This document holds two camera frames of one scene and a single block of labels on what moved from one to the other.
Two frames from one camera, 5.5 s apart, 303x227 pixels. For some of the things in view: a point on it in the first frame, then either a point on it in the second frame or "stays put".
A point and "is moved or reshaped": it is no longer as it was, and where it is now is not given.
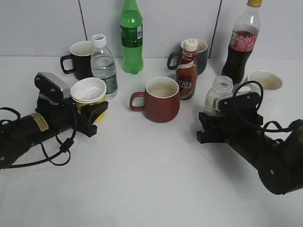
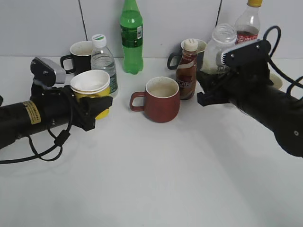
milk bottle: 222,86 is moved or reshaped
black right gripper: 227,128 to 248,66
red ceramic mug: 162,100 stays put
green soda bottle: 132,37 stays put
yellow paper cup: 88,91 is moved or reshaped
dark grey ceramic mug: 202,56 stays put
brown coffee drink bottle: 186,72 stays put
